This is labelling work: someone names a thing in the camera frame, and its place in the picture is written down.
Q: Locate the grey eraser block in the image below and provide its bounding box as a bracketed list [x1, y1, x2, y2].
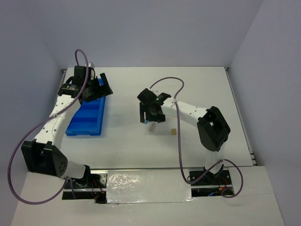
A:
[149, 122, 156, 133]

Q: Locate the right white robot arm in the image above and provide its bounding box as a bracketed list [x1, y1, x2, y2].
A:
[137, 89, 230, 185]

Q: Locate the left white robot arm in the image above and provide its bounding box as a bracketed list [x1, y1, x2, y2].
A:
[21, 63, 113, 188]

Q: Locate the blue compartment tray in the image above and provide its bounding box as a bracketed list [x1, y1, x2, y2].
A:
[65, 79, 107, 137]

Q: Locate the silver foil sheet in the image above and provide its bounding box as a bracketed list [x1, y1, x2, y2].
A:
[106, 169, 194, 204]

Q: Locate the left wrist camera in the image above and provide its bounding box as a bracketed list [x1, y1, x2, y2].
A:
[88, 62, 95, 68]

